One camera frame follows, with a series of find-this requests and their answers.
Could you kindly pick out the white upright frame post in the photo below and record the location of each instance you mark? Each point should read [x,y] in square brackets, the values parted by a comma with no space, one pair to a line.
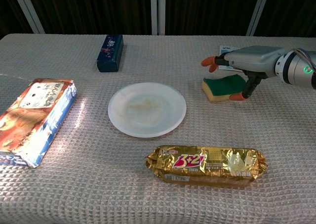
[153,9]
[161,9]

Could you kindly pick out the gold biscuit packet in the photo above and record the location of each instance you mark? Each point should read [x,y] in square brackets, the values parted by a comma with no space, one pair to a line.
[209,165]

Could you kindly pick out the right robot hand silver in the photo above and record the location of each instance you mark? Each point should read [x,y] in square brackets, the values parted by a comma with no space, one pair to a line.
[254,58]

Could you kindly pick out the white round plate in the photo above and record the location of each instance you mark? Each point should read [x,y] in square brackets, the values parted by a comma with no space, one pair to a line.
[148,110]

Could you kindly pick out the dark blue long box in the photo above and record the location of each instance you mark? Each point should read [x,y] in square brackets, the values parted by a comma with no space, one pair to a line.
[110,53]

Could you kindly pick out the beige waffle tablecloth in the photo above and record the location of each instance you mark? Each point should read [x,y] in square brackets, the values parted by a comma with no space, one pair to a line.
[98,189]

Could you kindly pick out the white slanted frame post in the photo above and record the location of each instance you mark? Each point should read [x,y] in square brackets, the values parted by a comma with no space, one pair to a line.
[258,10]
[28,10]

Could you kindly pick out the orange blue snack box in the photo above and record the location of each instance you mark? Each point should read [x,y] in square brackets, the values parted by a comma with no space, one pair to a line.
[32,117]

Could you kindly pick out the dark brown curtain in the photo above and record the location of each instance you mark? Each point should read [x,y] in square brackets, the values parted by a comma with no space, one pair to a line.
[93,9]

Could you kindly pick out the green and yellow sponge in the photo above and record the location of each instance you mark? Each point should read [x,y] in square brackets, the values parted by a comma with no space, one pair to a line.
[219,85]

